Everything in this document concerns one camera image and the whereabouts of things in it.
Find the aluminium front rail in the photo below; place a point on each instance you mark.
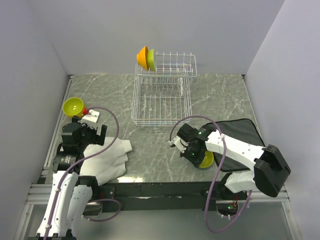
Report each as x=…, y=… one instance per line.
x=39, y=193

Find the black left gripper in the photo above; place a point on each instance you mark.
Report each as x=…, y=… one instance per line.
x=96, y=139

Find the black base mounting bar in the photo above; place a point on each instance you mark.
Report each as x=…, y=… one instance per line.
x=164, y=203

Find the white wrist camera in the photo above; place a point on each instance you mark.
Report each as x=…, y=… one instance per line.
x=179, y=143
x=91, y=119

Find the aluminium rail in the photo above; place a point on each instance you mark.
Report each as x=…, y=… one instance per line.
x=52, y=148
x=39, y=193

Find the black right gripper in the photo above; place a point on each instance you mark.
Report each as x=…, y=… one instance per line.
x=196, y=162

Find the white square bowl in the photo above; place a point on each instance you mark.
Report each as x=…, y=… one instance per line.
x=151, y=60

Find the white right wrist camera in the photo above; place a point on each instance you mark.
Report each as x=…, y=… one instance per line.
x=179, y=143

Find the white cloth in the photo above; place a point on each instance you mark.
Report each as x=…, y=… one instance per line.
x=108, y=165

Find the white wire dish rack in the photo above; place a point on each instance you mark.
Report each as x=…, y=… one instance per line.
x=163, y=97

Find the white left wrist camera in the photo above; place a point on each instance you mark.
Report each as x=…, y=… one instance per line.
x=91, y=119

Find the lime green bowl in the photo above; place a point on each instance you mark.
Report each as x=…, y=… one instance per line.
x=73, y=106
x=207, y=161

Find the aluminium left side rail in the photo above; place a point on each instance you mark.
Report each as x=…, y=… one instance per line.
x=52, y=148

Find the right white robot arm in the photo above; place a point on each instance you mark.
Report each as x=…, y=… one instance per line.
x=265, y=170

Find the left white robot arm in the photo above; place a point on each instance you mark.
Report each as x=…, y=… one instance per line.
x=70, y=192

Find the blue bottom stacked bowl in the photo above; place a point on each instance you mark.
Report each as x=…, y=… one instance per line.
x=203, y=169

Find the dark grey drying mat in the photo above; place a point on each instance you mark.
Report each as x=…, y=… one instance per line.
x=243, y=130

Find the orange bowl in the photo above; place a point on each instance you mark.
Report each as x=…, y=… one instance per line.
x=141, y=58

